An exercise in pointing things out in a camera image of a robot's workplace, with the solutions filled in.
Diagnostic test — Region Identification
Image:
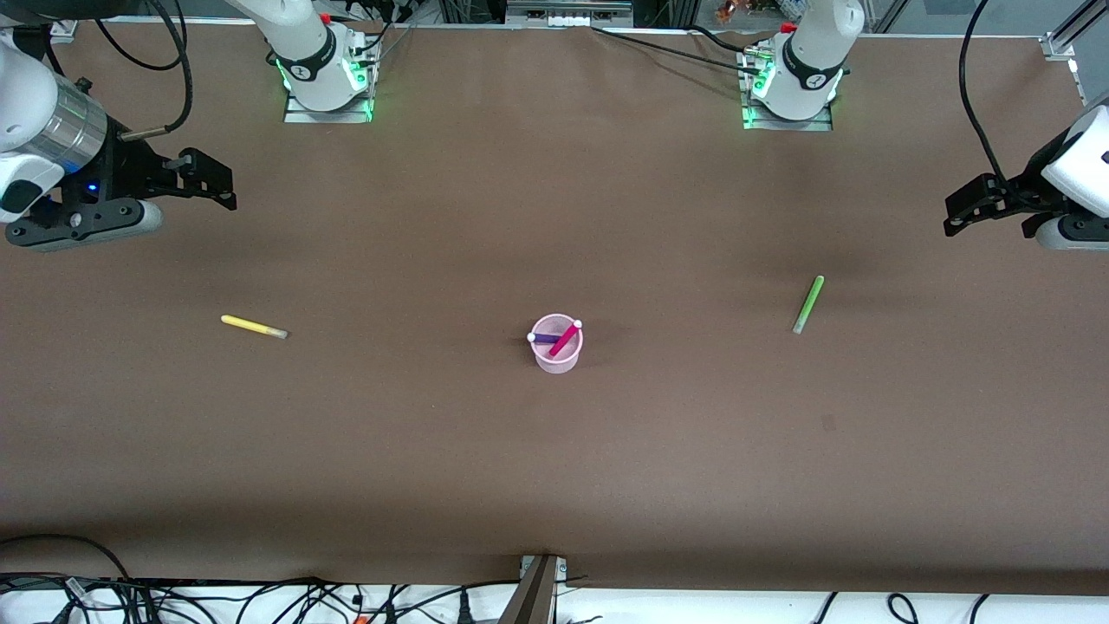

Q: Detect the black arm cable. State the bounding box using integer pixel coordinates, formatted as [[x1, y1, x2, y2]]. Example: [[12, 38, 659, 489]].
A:
[[958, 0, 1008, 188], [94, 0, 193, 141]]

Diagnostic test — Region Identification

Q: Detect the thick black cable loop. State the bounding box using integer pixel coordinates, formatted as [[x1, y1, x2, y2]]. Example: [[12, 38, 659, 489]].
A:
[[0, 532, 133, 584]]

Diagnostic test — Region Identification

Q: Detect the brown paper table cover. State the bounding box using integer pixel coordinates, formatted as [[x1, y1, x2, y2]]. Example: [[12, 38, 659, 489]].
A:
[[0, 19, 1109, 599]]

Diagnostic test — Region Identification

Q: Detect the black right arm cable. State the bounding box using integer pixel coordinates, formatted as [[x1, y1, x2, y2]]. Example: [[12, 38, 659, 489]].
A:
[[94, 0, 193, 141]]

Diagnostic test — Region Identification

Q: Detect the silver rail box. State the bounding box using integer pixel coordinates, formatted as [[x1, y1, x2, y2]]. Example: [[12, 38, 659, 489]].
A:
[[505, 0, 634, 28]]

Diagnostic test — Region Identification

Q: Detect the yellow pen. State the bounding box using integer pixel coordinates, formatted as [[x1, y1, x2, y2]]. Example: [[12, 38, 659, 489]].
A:
[[220, 314, 289, 340]]

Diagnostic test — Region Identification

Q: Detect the green pen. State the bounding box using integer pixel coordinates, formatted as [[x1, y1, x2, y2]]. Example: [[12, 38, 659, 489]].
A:
[[792, 275, 826, 335]]

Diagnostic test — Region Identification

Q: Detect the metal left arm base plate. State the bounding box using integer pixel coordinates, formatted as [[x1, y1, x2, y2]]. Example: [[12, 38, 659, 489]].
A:
[[742, 102, 834, 133]]

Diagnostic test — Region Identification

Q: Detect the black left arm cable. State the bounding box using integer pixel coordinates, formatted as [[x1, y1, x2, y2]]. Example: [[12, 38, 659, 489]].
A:
[[958, 0, 1008, 188]]

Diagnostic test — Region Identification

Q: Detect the pink pen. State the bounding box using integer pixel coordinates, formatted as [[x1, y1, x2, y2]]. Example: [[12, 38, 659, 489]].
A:
[[548, 319, 584, 359]]

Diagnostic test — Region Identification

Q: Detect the pink mesh pen holder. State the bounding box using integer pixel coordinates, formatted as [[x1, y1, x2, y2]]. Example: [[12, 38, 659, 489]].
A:
[[529, 314, 584, 375]]

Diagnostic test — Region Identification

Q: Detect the metal table bracket post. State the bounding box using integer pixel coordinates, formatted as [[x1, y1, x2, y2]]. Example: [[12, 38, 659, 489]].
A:
[[498, 555, 569, 624]]

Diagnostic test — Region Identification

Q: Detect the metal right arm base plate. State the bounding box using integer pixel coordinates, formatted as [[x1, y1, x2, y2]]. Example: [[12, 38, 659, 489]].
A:
[[283, 91, 376, 125]]

